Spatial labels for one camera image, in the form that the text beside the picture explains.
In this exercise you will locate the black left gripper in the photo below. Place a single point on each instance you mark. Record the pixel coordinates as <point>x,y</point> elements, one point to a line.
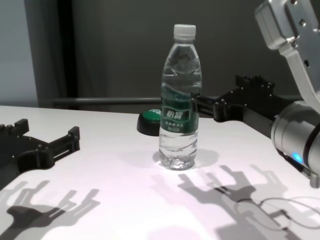
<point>17,152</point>

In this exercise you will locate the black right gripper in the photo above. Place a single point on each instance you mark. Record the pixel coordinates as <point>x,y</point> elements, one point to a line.
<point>247,107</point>

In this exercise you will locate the clear water bottle green label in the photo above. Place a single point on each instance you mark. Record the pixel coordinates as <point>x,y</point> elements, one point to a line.
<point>180,105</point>

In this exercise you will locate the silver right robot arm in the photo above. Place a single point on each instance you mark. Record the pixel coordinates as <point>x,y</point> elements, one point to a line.
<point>292,130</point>

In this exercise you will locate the green YES button black base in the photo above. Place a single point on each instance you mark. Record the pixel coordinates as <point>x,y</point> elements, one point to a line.
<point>148,123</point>

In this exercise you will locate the grey horizontal wall rail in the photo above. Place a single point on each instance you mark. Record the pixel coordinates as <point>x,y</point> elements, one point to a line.
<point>112,101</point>

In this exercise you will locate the black vertical wall post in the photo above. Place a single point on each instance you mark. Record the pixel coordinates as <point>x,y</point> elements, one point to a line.
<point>65,50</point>

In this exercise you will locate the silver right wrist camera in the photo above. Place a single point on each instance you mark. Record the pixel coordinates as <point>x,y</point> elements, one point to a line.
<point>287,25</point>

